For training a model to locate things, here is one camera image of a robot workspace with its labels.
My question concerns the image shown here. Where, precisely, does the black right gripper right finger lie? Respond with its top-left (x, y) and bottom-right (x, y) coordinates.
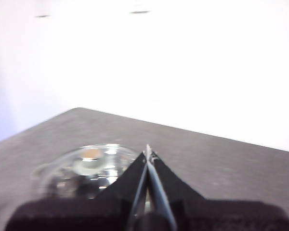
top-left (146, 143), bottom-right (289, 231)

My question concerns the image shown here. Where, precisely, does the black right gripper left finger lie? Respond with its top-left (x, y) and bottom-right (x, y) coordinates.
top-left (4, 151), bottom-right (149, 231)

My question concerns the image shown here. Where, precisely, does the glass lid with green knob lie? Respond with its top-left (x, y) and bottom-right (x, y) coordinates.
top-left (32, 143), bottom-right (142, 200)

